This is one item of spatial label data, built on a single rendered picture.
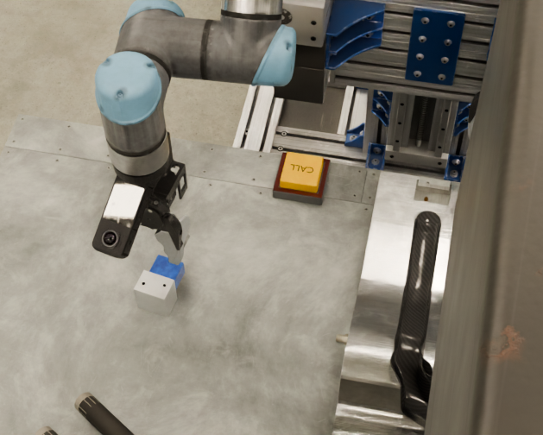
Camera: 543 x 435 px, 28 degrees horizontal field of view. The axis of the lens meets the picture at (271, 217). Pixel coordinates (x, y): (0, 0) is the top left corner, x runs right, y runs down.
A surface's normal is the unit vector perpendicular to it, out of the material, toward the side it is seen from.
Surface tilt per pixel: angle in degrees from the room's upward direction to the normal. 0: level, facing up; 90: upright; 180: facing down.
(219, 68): 79
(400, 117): 90
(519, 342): 0
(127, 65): 1
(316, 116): 0
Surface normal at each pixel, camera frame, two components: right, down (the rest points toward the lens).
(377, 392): -0.20, 0.75
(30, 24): -0.01, -0.57
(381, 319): 0.08, -0.88
